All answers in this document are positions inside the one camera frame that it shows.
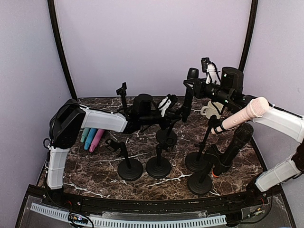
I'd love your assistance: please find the cream pink microphone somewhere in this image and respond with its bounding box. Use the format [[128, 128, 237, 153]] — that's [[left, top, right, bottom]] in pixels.
[[211, 97, 270, 134]]

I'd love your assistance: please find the black mic stand blue mic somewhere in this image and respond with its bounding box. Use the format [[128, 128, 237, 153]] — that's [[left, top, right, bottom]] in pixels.
[[116, 82, 127, 110]]

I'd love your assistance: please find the white slotted cable duct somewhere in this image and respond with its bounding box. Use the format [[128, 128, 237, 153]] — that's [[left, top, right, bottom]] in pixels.
[[29, 203, 227, 228]]

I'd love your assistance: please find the black microphone orange base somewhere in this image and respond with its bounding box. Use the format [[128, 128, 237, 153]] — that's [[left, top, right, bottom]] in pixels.
[[212, 123, 254, 177]]

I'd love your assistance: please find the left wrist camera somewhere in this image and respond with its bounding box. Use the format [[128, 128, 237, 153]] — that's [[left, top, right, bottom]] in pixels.
[[157, 94, 178, 117]]

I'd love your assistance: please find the right black frame post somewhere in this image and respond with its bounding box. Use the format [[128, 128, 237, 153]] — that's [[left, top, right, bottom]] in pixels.
[[238, 0, 258, 72]]

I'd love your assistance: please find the left black frame post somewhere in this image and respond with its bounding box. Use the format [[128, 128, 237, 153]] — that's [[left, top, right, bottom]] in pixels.
[[47, 0, 78, 100]]

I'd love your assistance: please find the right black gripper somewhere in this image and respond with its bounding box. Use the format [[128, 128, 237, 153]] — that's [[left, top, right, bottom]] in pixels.
[[185, 77, 233, 105]]

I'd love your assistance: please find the black mic stand cream mic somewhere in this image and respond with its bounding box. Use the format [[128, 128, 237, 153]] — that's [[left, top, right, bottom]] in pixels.
[[185, 115, 220, 172]]

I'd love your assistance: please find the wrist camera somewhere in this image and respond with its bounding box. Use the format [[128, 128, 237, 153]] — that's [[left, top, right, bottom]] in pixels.
[[201, 57, 221, 84], [157, 94, 178, 117]]

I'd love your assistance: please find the mint green microphone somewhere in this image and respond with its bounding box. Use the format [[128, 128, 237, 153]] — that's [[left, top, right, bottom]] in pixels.
[[80, 128, 90, 143]]

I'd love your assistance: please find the black frame post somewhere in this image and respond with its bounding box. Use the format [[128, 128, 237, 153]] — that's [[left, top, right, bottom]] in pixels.
[[238, 0, 258, 72], [47, 0, 78, 100]]

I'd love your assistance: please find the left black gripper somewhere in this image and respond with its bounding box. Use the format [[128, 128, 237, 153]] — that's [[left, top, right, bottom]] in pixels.
[[140, 109, 181, 131]]

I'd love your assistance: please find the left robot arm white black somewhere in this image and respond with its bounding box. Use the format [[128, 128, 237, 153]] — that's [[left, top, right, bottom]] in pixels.
[[46, 94, 177, 207]]

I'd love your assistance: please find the black front table rail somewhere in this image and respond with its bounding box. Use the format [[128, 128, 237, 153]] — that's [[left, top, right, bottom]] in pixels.
[[28, 185, 269, 216]]

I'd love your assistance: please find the beige mug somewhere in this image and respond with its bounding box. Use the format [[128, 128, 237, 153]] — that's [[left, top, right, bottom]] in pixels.
[[200, 101, 224, 119]]

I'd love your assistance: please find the blue microphone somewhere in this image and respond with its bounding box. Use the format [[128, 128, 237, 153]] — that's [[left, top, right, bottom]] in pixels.
[[84, 128, 98, 151]]

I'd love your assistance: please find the black microphone white ring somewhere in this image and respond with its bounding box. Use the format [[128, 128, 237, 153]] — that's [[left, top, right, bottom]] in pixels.
[[181, 67, 200, 123]]

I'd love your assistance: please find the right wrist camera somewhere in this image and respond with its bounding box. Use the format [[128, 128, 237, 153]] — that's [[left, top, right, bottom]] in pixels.
[[201, 57, 221, 84]]

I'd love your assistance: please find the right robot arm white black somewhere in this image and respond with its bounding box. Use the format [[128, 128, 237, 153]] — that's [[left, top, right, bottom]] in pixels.
[[182, 67, 304, 206]]

